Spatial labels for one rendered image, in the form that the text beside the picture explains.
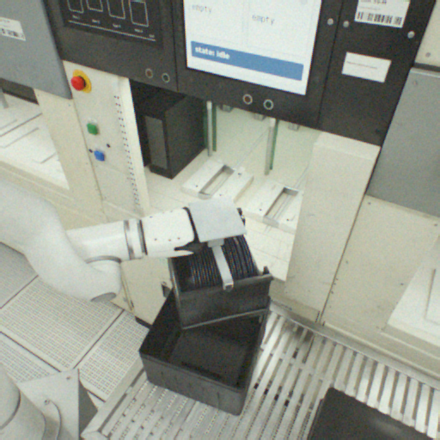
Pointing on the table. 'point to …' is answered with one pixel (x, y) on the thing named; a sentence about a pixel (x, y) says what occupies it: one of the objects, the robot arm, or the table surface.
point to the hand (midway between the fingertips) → (214, 224)
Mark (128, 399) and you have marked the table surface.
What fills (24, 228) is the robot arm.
